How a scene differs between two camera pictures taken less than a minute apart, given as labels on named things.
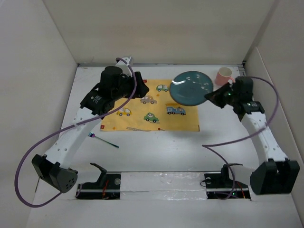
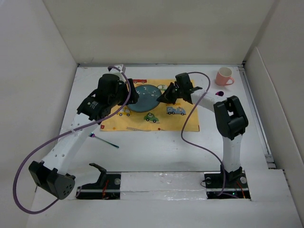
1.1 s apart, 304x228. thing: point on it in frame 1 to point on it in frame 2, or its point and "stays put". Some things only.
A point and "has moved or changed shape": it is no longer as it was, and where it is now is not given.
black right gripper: (215, 96) to (166, 96)
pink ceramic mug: (223, 75) stays put
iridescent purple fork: (91, 134) stays put
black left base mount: (107, 186) stays put
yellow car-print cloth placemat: (156, 111) stays put
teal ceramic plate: (188, 88) has moved or changed shape
